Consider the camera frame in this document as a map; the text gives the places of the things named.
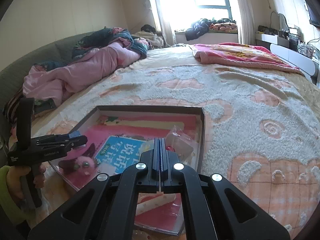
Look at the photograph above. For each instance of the maroon hair clip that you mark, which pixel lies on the maroon hair clip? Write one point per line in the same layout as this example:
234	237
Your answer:
68	165

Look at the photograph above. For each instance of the pink pompom hair clip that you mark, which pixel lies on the pink pompom hair clip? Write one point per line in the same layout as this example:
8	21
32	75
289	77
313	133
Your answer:
85	166

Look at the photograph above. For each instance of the white curtain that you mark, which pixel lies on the white curtain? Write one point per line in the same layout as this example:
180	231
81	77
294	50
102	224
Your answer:
247	29
160	14

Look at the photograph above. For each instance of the dark clothes on sill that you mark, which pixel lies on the dark clothes on sill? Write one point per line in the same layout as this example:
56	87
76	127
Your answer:
198	29

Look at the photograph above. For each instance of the dark cardboard box tray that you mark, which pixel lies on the dark cardboard box tray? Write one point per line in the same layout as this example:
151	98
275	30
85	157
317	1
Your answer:
118	110

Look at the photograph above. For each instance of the pink quilt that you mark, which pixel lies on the pink quilt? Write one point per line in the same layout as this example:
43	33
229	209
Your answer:
59	84

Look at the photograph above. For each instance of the white low desk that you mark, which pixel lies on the white low desk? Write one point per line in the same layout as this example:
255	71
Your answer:
280	47

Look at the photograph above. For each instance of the pink folded blanket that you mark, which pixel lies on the pink folded blanket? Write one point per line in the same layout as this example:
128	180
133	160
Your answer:
241	55

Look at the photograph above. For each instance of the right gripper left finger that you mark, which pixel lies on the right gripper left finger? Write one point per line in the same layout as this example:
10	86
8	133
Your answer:
106	207

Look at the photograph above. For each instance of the black wall television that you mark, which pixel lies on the black wall television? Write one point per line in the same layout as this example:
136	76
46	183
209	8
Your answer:
313	19

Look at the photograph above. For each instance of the green padded headboard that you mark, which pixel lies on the green padded headboard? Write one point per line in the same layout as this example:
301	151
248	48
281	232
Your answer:
13	75

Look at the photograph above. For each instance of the white left curtain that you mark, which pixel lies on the white left curtain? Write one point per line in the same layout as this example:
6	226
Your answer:
160	14

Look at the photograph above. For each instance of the window with teal frame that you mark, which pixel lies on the window with teal frame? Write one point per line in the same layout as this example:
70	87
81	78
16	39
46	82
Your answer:
183	13

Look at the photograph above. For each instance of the dark floral duvet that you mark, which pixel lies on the dark floral duvet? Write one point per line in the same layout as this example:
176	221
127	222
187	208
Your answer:
107	36

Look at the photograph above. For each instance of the cream cloud hair claw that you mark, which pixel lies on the cream cloud hair claw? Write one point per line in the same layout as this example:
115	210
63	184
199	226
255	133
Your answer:
147	203

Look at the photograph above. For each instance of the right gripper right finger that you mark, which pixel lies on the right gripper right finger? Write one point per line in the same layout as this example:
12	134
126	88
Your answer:
213	208

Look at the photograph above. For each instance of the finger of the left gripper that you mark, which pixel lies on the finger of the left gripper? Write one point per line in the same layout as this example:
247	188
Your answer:
67	146
54	138

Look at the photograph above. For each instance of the cream peach bedspread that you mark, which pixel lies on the cream peach bedspread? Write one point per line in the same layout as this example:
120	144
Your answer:
262	126

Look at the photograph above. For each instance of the white right curtain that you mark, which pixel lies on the white right curtain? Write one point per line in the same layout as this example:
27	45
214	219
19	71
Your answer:
247	29

